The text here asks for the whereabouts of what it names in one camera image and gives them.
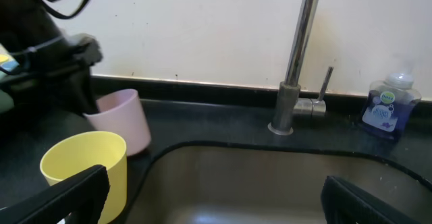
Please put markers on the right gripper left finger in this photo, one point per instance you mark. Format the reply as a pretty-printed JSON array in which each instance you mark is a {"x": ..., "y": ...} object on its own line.
[{"x": 67, "y": 193}]

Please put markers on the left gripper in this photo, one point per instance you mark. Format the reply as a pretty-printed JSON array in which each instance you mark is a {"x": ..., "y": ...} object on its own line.
[{"x": 40, "y": 89}]

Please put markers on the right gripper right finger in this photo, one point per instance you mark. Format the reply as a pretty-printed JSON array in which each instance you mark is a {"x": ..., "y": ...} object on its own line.
[{"x": 347, "y": 203}]

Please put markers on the yellow cup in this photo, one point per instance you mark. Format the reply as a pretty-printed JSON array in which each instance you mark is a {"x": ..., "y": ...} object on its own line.
[{"x": 84, "y": 149}]

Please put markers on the pink cup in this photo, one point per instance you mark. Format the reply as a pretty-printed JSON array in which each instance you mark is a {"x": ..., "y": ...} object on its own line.
[{"x": 128, "y": 122}]

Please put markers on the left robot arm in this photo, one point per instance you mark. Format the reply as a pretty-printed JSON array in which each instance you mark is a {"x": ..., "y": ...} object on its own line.
[{"x": 20, "y": 15}]

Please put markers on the steel sink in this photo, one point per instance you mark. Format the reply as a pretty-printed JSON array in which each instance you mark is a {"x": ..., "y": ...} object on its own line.
[{"x": 253, "y": 183}]

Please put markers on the blue soap bottle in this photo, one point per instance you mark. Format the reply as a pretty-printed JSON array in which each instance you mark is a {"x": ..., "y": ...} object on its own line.
[{"x": 388, "y": 116}]

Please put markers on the steel tap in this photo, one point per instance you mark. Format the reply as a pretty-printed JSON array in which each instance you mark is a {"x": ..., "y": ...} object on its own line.
[{"x": 300, "y": 42}]

